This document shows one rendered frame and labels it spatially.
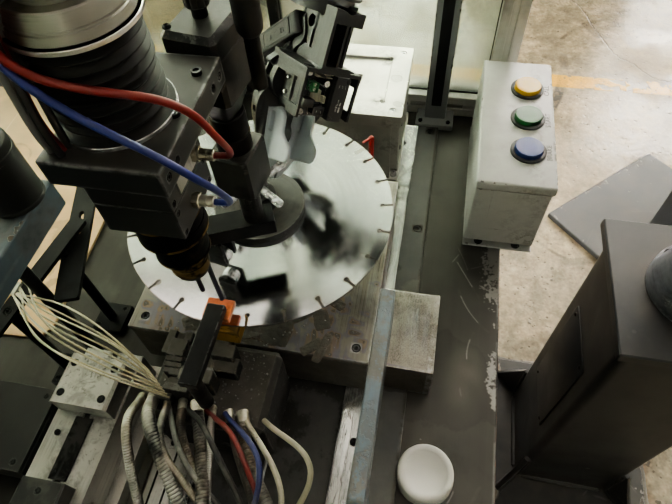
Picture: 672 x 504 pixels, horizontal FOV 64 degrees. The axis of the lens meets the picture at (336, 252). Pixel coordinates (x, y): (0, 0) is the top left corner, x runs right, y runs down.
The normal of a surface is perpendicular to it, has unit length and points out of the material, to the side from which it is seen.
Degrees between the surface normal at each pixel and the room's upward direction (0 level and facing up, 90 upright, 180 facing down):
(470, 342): 0
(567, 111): 0
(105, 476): 90
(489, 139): 0
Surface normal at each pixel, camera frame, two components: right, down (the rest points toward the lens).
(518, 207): -0.18, 0.81
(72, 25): 0.39, 0.57
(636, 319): -0.04, -0.58
